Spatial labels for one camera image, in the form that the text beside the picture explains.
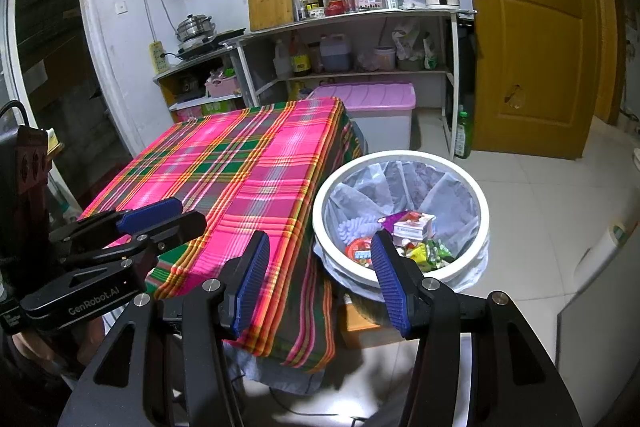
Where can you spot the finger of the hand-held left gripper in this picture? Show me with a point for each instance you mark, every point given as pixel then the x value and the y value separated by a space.
pixel 150 213
pixel 175 232

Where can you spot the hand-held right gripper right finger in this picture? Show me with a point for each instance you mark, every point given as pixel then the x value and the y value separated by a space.
pixel 390 287

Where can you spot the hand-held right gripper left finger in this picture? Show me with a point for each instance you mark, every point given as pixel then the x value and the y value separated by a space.
pixel 252 287

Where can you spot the yellow snack wrapper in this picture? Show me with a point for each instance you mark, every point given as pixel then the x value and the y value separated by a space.
pixel 419 257

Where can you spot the white round trash bin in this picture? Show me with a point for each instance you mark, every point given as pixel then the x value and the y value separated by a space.
pixel 400 156

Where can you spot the red printed wrapper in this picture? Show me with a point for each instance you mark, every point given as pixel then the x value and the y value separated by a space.
pixel 360 251

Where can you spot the brown box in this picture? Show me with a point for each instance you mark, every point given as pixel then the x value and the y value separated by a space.
pixel 360 327

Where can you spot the green snack bag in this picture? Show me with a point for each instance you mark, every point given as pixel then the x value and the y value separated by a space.
pixel 440 252

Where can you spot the purple snack packet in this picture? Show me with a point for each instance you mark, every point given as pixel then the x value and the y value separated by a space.
pixel 387 222

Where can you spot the clear plastic box pink label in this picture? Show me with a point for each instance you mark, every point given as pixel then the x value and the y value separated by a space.
pixel 412 224

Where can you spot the white foam net sleeve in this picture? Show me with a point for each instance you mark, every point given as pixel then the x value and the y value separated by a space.
pixel 355 229

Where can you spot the pink green plaid tablecloth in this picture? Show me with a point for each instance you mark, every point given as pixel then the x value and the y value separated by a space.
pixel 225 157

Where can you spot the pale grey under cloth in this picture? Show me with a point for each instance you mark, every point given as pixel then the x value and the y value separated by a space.
pixel 280 374

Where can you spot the clear bin liner bag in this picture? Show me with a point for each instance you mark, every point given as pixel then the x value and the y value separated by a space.
pixel 450 197

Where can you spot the pink green carton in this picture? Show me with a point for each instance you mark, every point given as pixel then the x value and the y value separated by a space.
pixel 205 111

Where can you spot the pink plastic basket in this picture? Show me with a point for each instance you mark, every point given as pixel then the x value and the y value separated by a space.
pixel 222 88

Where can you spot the small wooden shelf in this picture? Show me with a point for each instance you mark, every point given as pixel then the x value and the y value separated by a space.
pixel 190 63

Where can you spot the yellow power strip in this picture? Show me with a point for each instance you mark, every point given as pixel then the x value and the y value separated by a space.
pixel 159 57

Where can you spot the large green plastic bottle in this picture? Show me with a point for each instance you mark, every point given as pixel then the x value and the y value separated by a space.
pixel 463 137

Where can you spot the black induction cooker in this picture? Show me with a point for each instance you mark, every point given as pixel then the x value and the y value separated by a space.
pixel 210 44

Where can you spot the steel steamer pot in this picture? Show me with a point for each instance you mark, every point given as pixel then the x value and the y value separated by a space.
pixel 196 29

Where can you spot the storage box pink lid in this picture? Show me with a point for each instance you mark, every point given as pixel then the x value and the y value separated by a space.
pixel 365 97

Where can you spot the white plastic bottle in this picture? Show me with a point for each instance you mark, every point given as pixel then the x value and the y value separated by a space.
pixel 281 62

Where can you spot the white appliance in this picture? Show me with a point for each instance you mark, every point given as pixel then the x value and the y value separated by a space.
pixel 600 297

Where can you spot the dark sauce bottle yellow label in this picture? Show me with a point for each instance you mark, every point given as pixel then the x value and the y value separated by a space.
pixel 300 59

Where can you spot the small brown jar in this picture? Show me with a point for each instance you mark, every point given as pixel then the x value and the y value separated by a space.
pixel 315 59

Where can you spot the pink plastic tub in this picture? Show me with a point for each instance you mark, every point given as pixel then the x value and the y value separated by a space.
pixel 385 59

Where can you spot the dark liquid plastic jug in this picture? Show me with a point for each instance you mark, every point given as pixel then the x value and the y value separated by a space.
pixel 335 56

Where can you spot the bundle of plastic bags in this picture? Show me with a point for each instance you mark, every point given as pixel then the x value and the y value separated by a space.
pixel 412 44

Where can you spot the clear oil bottle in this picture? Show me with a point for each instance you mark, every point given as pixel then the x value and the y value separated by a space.
pixel 300 7

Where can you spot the yellow wooden door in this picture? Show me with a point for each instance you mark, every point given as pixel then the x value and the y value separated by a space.
pixel 530 57

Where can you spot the grey metal shelf rack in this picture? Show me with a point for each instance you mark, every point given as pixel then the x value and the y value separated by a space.
pixel 350 18

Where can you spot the red sauce jar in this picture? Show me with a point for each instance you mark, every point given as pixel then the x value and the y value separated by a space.
pixel 335 6

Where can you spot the small glass jar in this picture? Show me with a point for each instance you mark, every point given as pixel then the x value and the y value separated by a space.
pixel 350 3

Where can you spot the pink knife holder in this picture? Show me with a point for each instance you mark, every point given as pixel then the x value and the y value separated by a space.
pixel 369 1

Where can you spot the white wall switch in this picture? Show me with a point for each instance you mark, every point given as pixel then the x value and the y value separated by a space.
pixel 121 8

